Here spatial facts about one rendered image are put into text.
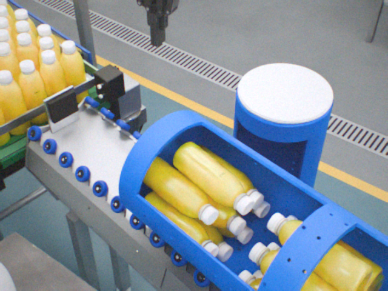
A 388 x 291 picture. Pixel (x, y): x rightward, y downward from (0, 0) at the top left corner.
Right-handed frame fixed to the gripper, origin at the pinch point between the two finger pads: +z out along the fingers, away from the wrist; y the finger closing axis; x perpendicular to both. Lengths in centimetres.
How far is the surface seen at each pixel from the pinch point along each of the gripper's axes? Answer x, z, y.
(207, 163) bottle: -1.2, 28.8, 13.0
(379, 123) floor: 179, 143, 27
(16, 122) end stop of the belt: 5, 52, -53
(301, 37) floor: 238, 142, -43
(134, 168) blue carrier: -9.4, 30.5, -0.6
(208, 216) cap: -9.2, 35.5, 17.9
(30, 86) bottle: 13, 43, -53
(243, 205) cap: -5.6, 31.7, 24.1
